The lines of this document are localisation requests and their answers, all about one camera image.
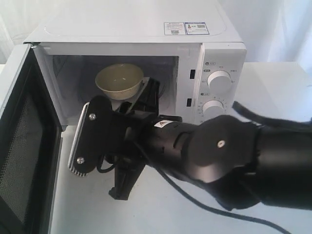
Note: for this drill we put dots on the white microwave oven body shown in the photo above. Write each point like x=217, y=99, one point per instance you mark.
x=136, y=28

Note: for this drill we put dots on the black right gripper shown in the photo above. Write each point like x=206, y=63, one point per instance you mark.
x=118, y=128

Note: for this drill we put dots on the upper white control knob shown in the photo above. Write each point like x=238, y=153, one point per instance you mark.
x=219, y=82

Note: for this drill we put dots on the lower white control knob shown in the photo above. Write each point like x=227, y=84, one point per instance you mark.
x=212, y=109

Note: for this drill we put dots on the white microwave door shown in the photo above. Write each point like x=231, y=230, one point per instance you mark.
x=30, y=138

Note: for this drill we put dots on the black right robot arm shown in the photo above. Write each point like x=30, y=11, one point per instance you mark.
x=240, y=164

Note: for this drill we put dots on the white control knob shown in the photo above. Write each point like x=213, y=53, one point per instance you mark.
x=212, y=109
x=219, y=82

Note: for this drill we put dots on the cream ceramic bowl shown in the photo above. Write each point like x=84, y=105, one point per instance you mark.
x=119, y=81

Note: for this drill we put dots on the blue white warning sticker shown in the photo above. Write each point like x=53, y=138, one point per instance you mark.
x=185, y=28

